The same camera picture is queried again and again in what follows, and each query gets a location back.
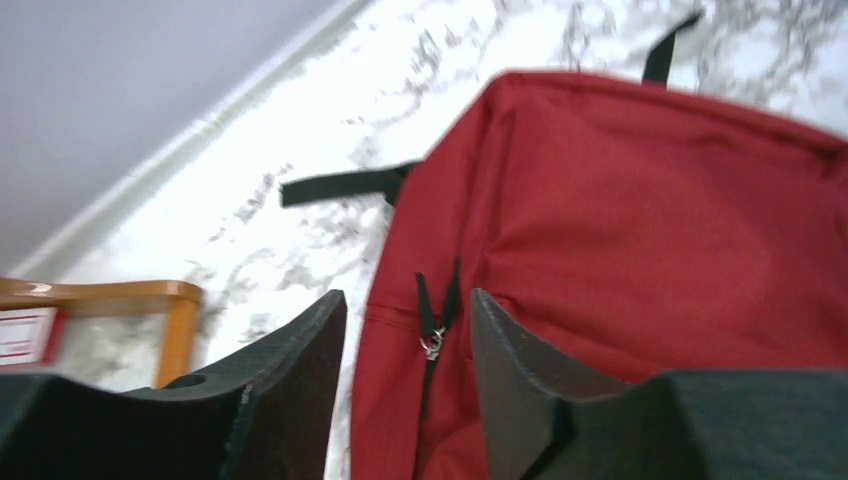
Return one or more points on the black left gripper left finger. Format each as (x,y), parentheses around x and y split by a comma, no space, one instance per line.
(263,412)

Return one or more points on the orange wooden shelf rack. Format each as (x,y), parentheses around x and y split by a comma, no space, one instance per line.
(180,302)

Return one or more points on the red student backpack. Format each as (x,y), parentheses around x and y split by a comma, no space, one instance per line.
(635,229)

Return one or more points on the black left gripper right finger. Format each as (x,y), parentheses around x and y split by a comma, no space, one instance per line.
(546,415)

